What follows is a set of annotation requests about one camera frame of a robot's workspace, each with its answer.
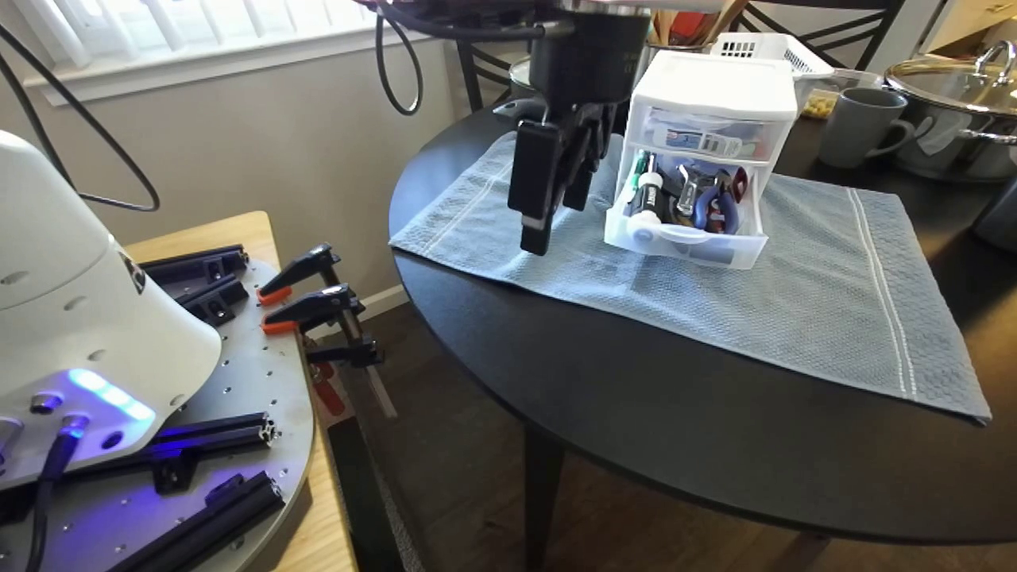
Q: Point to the clear drawer red contents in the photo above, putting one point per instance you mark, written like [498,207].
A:
[702,133]

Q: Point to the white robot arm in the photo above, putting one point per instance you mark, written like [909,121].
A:
[74,306]

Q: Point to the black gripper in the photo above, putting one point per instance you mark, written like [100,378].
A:
[589,60]

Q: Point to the steel pot glass lid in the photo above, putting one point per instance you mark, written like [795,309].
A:
[955,106]

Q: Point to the black aluminium extrusion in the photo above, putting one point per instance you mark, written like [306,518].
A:
[200,277]
[211,527]
[200,440]

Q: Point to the white plastic basket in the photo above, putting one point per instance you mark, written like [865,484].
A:
[768,49]

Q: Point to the white plastic drawer unit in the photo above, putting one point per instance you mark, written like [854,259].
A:
[717,85]

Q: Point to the white window blind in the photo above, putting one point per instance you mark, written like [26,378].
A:
[160,20]

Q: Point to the wooden stand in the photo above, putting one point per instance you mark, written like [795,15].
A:
[225,231]

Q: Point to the black metal chair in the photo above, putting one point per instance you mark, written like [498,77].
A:
[837,28]

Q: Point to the grey mounting plate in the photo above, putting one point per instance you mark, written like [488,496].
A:
[259,393]

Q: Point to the black clamp orange trigger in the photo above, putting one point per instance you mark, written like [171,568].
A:
[318,309]
[303,273]

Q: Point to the light blue towel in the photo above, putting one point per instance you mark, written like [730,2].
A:
[741,296]

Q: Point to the grey mug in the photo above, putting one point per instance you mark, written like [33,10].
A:
[857,128]

